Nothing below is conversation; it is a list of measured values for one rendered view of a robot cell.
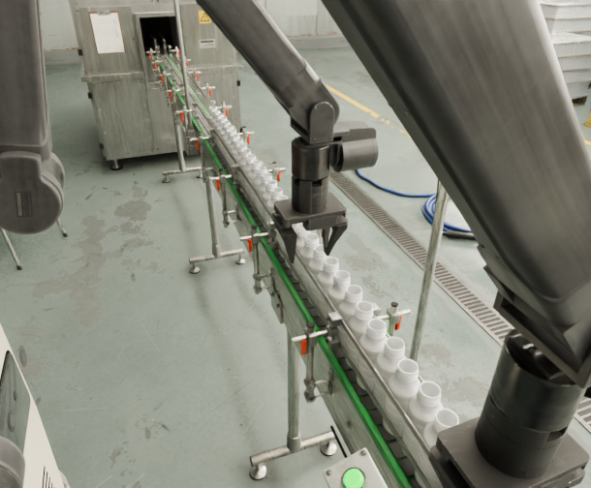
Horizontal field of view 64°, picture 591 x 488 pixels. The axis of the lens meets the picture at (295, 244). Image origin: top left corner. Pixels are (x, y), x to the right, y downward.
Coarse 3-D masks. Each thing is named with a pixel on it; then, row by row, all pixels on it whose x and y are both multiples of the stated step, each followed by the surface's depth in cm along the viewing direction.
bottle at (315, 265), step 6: (318, 246) 119; (318, 252) 116; (324, 252) 116; (318, 258) 117; (324, 258) 117; (312, 264) 118; (318, 264) 117; (312, 270) 118; (318, 270) 117; (312, 282) 120; (312, 288) 121; (312, 294) 122
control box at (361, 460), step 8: (336, 440) 111; (344, 456) 107; (352, 456) 75; (360, 456) 74; (368, 456) 74; (336, 464) 75; (344, 464) 74; (352, 464) 74; (360, 464) 73; (368, 464) 73; (328, 472) 74; (336, 472) 74; (344, 472) 73; (360, 472) 72; (368, 472) 72; (376, 472) 72; (328, 480) 73; (336, 480) 73; (368, 480) 71; (376, 480) 71
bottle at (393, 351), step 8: (392, 344) 91; (400, 344) 90; (384, 352) 90; (392, 352) 88; (400, 352) 88; (384, 360) 90; (392, 360) 89; (376, 368) 92; (384, 368) 90; (392, 368) 89; (384, 376) 90; (376, 384) 94; (376, 392) 94; (384, 392) 92; (384, 400) 93; (384, 408) 95
